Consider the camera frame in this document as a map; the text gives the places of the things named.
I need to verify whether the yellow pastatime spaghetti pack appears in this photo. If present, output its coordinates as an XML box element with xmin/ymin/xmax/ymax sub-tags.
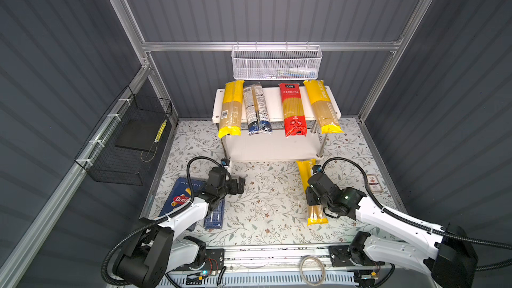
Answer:
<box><xmin>296</xmin><ymin>159</ymin><xmax>328</xmax><ymax>226</ymax></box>
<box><xmin>303</xmin><ymin>80</ymin><xmax>343</xmax><ymax>134</ymax></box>

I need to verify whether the blue white spaghetti pack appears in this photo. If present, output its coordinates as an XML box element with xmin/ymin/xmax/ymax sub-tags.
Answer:
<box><xmin>243</xmin><ymin>83</ymin><xmax>273</xmax><ymax>136</ymax></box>

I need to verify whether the yellow spaghetti pack barcode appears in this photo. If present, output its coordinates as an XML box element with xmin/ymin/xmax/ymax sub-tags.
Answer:
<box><xmin>218</xmin><ymin>80</ymin><xmax>245</xmax><ymax>139</ymax></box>

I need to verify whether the red spaghetti pack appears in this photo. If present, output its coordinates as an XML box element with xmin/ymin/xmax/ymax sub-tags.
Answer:
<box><xmin>279</xmin><ymin>83</ymin><xmax>307</xmax><ymax>137</ymax></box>

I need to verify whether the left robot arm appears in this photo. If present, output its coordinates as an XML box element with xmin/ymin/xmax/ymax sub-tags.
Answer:
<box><xmin>100</xmin><ymin>159</ymin><xmax>245</xmax><ymax>287</ymax></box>

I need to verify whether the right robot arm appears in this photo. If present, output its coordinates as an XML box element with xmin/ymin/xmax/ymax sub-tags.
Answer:
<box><xmin>305</xmin><ymin>164</ymin><xmax>511</xmax><ymax>287</ymax></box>

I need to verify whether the light blue spaghetti box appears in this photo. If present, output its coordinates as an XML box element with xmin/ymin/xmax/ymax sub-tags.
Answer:
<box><xmin>203</xmin><ymin>199</ymin><xmax>225</xmax><ymax>229</ymax></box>

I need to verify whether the dark blue spaghetti box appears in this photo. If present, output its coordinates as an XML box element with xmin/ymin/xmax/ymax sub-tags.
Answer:
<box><xmin>158</xmin><ymin>177</ymin><xmax>205</xmax><ymax>232</ymax></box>

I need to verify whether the white two-tier shelf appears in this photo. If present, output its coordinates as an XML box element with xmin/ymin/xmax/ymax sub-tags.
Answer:
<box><xmin>221</xmin><ymin>87</ymin><xmax>327</xmax><ymax>162</ymax></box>

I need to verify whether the toothpaste tube in basket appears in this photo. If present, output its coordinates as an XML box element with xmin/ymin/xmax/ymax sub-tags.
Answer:
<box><xmin>288</xmin><ymin>67</ymin><xmax>317</xmax><ymax>79</ymax></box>

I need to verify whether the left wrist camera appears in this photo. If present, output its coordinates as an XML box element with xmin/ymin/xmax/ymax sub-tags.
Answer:
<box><xmin>221</xmin><ymin>158</ymin><xmax>231</xmax><ymax>171</ymax></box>

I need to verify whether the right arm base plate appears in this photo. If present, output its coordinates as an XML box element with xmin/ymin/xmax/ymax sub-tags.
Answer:
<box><xmin>328</xmin><ymin>245</ymin><xmax>385</xmax><ymax>267</ymax></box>

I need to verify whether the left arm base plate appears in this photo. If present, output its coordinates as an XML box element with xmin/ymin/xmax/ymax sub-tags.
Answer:
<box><xmin>185</xmin><ymin>249</ymin><xmax>225</xmax><ymax>273</ymax></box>

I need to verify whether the coiled white cable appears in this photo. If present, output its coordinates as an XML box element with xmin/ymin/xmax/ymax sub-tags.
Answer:
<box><xmin>299</xmin><ymin>255</ymin><xmax>325</xmax><ymax>287</ymax></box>

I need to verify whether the black wire basket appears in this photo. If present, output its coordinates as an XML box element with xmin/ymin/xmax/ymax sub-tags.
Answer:
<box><xmin>75</xmin><ymin>88</ymin><xmax>174</xmax><ymax>186</ymax></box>

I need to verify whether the white wire mesh basket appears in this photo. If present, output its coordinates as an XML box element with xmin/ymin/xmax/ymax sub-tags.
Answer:
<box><xmin>231</xmin><ymin>44</ymin><xmax>323</xmax><ymax>81</ymax></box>

